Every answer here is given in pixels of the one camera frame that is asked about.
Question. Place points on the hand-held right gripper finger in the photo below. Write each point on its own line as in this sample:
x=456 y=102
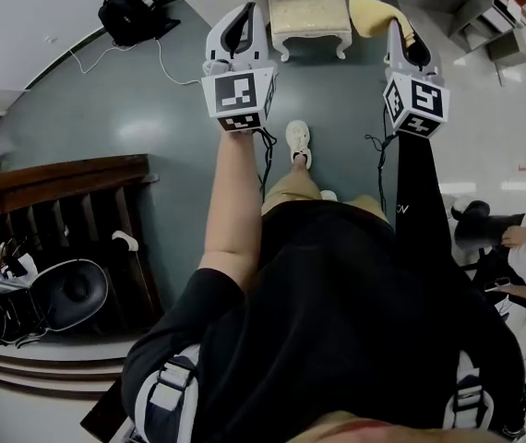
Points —
x=396 y=44
x=422 y=60

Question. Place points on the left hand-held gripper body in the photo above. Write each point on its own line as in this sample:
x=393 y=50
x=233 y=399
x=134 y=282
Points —
x=235 y=95

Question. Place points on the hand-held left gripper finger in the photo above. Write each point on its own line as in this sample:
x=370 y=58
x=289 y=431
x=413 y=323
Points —
x=213 y=39
x=259 y=39

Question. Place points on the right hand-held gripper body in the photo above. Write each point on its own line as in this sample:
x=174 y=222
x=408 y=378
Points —
x=417 y=104

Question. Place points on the yellow wiping cloth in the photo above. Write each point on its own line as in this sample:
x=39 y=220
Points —
x=369 y=14

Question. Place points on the gold upholstered stool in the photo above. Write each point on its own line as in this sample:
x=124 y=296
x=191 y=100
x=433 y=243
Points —
x=309 y=12

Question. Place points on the person's right forearm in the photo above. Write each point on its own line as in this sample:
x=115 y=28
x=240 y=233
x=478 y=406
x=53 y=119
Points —
x=417 y=178

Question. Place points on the person's left forearm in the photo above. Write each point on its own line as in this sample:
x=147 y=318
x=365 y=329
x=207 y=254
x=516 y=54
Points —
x=233 y=187

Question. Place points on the grey shelf unit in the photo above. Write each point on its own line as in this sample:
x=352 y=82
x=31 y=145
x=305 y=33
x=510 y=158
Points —
x=489 y=30

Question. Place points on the person's left cream sneaker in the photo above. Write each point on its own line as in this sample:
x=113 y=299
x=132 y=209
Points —
x=298 y=136

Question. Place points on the person's cream sneaker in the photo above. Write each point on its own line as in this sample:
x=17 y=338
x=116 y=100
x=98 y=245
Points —
x=298 y=136
x=329 y=195

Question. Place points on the black backpack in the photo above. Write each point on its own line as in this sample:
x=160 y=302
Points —
x=127 y=14

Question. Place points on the person's left leg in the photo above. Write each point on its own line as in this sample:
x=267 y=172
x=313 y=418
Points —
x=300 y=169

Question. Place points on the person's khaki shorts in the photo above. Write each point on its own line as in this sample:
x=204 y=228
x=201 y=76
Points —
x=290 y=187

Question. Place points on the person's right cream sneaker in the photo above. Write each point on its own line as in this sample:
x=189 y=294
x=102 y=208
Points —
x=329 y=195

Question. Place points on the black bag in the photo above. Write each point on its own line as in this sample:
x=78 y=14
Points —
x=480 y=229

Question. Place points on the dark wooden slatted railing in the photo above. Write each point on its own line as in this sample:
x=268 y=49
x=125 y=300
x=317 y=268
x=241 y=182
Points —
x=60 y=178

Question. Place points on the person's black shirt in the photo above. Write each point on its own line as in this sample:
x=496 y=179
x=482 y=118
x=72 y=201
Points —
x=327 y=316

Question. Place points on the open black hard case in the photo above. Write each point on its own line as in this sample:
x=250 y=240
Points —
x=74 y=289

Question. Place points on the white platform with brown trim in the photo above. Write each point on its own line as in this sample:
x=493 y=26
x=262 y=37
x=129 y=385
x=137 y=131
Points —
x=37 y=376

